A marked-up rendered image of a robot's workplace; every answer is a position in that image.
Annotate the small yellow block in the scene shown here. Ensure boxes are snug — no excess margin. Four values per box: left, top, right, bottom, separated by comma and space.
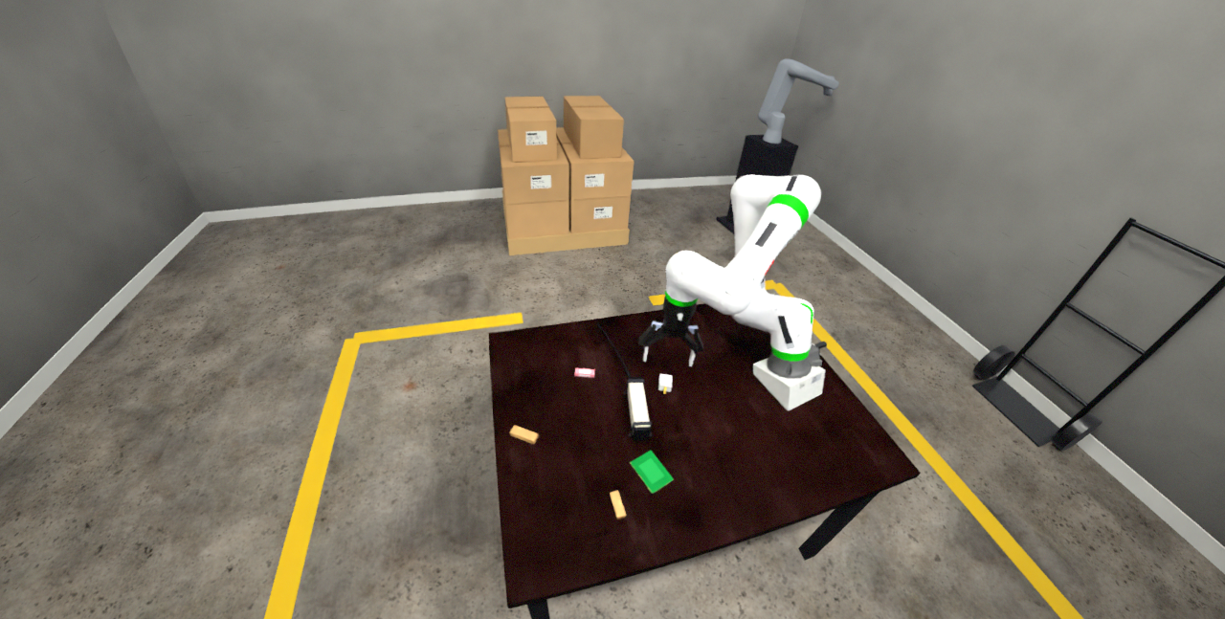
610, 492, 626, 520

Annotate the tan rectangular block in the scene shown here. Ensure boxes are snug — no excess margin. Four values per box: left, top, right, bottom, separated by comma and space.
510, 427, 538, 444

